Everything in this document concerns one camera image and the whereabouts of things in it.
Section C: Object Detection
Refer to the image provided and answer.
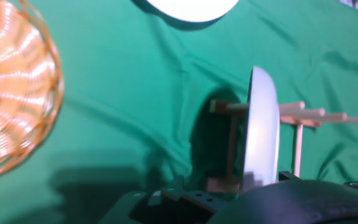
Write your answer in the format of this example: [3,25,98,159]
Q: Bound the green cloth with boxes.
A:
[0,0,358,224]

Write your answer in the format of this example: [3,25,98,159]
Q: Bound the wooden dish rack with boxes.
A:
[208,99,358,194]

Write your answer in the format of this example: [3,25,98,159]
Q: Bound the orange wicker basket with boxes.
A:
[0,0,65,184]

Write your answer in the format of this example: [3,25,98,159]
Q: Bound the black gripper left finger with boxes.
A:
[98,176,227,224]

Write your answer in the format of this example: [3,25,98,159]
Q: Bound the white round plate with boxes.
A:
[144,0,241,23]
[242,65,281,191]

